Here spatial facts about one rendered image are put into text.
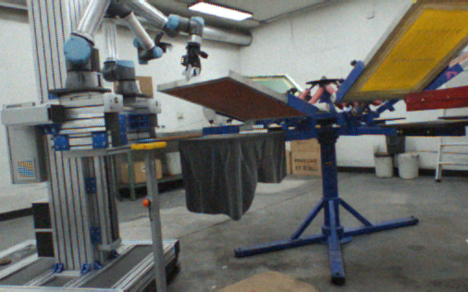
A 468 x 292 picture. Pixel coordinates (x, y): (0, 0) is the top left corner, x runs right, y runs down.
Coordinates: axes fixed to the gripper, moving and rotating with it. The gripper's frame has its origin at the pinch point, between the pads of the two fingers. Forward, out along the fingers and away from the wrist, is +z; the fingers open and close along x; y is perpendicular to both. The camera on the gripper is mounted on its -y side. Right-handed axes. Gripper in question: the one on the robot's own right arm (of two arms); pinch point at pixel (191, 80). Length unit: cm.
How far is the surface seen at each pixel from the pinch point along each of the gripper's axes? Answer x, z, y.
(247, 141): -24.2, 29.1, -22.2
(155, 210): 4, 69, 10
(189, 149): -13.6, 34.6, 11.7
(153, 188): 8, 58, 10
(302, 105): -61, 1, -30
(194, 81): 1.9, 2.1, -4.9
